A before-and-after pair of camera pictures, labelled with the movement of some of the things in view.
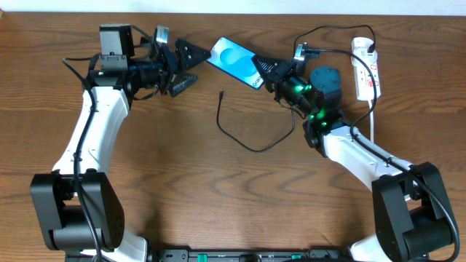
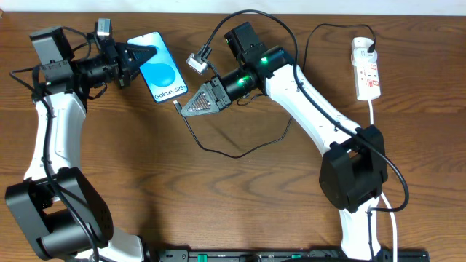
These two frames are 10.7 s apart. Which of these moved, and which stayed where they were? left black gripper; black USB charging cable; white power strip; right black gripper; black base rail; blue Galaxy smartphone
Moved: right black gripper; black USB charging cable; blue Galaxy smartphone; left black gripper
Stayed: white power strip; black base rail
